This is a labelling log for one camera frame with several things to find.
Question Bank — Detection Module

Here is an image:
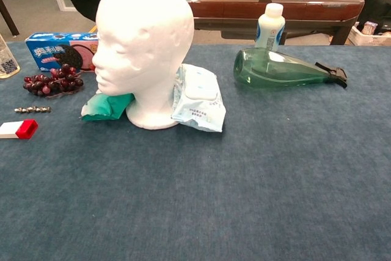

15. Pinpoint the brown mahjong table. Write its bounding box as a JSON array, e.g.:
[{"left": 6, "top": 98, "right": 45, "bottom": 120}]
[{"left": 175, "top": 0, "right": 365, "bottom": 46}]

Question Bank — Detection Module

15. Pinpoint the green snack bag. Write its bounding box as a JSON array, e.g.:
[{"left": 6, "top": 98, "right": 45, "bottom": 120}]
[{"left": 80, "top": 92, "right": 136, "bottom": 122}]

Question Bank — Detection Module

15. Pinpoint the white milk bottle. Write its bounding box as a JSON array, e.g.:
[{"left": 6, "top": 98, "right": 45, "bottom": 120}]
[{"left": 255, "top": 2, "right": 286, "bottom": 53}]

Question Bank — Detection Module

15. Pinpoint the clear plastic water bottle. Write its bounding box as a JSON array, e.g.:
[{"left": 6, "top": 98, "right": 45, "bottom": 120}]
[{"left": 0, "top": 33, "right": 21, "bottom": 79}]

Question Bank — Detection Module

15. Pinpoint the small white red box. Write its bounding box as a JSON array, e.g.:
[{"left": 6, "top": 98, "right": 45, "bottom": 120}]
[{"left": 0, "top": 119, "right": 39, "bottom": 140}]

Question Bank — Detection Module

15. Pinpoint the blue cookie box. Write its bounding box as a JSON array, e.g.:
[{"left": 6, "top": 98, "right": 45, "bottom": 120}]
[{"left": 24, "top": 31, "right": 100, "bottom": 73}]

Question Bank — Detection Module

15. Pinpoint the dark furniture leg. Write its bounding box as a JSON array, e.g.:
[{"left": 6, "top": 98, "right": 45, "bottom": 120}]
[{"left": 0, "top": 0, "right": 21, "bottom": 36}]

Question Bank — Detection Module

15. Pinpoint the white plastic crate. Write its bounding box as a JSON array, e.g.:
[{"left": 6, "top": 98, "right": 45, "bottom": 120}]
[{"left": 348, "top": 24, "right": 391, "bottom": 47}]

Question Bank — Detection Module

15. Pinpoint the light blue wet wipes pack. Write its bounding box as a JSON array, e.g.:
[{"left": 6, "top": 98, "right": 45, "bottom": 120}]
[{"left": 170, "top": 63, "right": 227, "bottom": 133}]

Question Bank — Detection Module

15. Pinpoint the white foam mannequin head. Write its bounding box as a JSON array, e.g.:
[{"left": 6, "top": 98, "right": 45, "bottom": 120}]
[{"left": 92, "top": 0, "right": 196, "bottom": 130}]

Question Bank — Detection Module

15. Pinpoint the dark red grape bunch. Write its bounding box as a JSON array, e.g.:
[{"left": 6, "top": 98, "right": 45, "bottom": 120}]
[{"left": 23, "top": 63, "right": 84, "bottom": 99}]

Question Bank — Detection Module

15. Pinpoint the green spray bottle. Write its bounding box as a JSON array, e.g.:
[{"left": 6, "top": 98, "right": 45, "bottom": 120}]
[{"left": 233, "top": 47, "right": 349, "bottom": 90}]

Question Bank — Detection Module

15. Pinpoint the small purple white carton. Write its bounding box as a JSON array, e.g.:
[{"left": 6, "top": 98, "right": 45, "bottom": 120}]
[{"left": 363, "top": 21, "right": 378, "bottom": 35}]

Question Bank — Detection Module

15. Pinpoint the black bag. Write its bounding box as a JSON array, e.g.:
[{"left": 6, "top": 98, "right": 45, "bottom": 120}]
[{"left": 357, "top": 0, "right": 391, "bottom": 34}]

